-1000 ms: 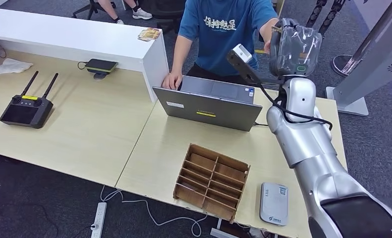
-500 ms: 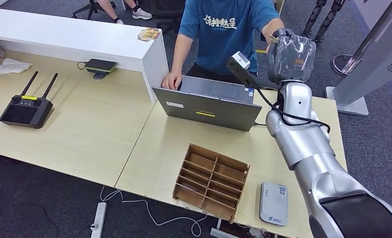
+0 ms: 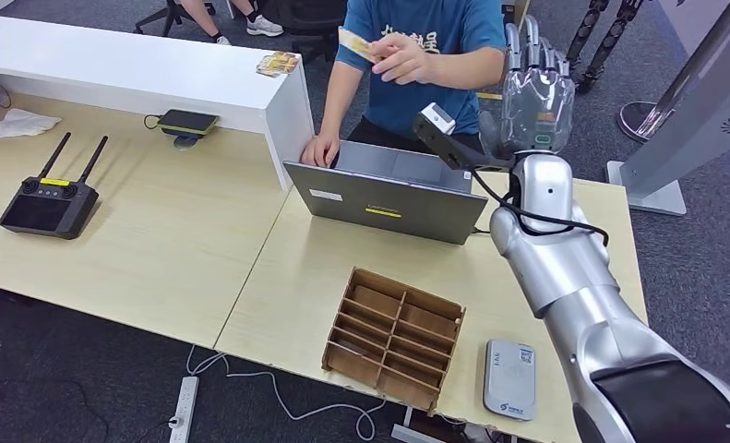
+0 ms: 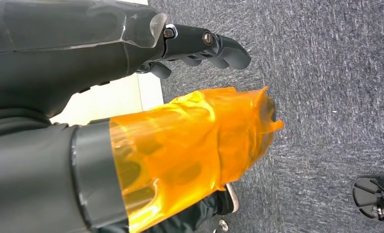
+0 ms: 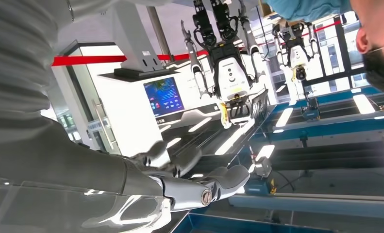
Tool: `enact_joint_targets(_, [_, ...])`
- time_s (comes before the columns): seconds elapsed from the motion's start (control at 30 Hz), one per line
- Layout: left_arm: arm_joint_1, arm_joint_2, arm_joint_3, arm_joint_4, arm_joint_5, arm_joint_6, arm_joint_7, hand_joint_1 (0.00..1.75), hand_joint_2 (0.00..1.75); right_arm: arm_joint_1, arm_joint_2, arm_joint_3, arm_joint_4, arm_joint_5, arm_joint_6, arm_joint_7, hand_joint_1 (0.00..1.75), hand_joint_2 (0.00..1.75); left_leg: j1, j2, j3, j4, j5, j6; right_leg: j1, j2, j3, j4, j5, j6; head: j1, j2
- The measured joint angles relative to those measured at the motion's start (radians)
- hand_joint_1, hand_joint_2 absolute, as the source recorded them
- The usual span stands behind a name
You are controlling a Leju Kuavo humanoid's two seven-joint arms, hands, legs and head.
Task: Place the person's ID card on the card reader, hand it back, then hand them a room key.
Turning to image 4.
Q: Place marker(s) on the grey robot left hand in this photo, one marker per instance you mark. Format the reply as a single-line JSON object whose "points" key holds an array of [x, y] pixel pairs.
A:
{"points": [[66, 48]]}

